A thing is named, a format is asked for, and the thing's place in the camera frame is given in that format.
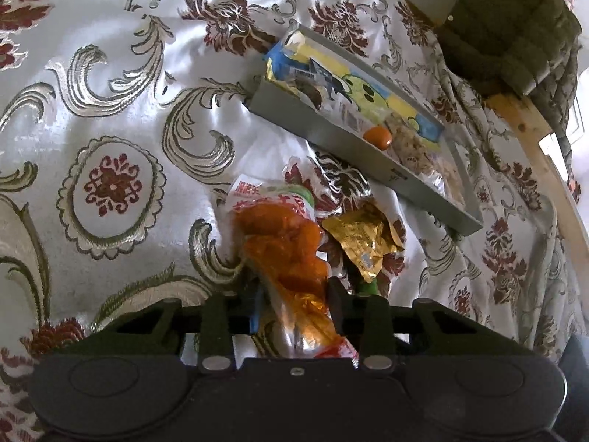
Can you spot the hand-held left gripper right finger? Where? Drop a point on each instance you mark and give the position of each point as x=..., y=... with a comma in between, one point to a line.
x=337, y=301

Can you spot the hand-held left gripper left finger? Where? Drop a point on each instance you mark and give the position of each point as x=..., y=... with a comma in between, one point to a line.
x=254, y=315

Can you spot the orange snack packet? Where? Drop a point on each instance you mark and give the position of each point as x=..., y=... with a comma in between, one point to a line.
x=285, y=244

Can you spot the clear puffed rice cake packet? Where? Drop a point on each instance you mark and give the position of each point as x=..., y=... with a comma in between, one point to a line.
x=444, y=175

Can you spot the small round orange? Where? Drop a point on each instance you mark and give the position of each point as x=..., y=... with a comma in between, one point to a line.
x=377, y=138

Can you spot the clear mixed nut packet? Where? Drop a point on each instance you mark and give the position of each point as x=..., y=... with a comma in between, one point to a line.
x=412, y=145

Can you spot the grey tray with cartoon print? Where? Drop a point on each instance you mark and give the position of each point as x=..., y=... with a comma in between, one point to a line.
x=322, y=124

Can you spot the green snack packet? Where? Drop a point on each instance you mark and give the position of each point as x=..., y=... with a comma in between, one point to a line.
x=368, y=288

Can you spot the gold foil snack packet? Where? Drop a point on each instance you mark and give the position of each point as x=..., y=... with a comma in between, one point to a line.
x=363, y=239

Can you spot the white labelled snack packet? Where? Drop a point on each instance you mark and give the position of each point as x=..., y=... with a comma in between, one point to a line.
x=349, y=115

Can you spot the blue snack packet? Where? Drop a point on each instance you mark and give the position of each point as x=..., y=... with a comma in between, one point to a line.
x=294, y=64

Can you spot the white floral bedspread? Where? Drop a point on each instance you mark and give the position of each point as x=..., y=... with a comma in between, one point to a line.
x=115, y=101

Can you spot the dark green jacket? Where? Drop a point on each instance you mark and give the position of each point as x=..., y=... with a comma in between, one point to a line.
x=506, y=23

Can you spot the wooden frame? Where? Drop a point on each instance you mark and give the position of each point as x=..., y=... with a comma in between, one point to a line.
x=529, y=133

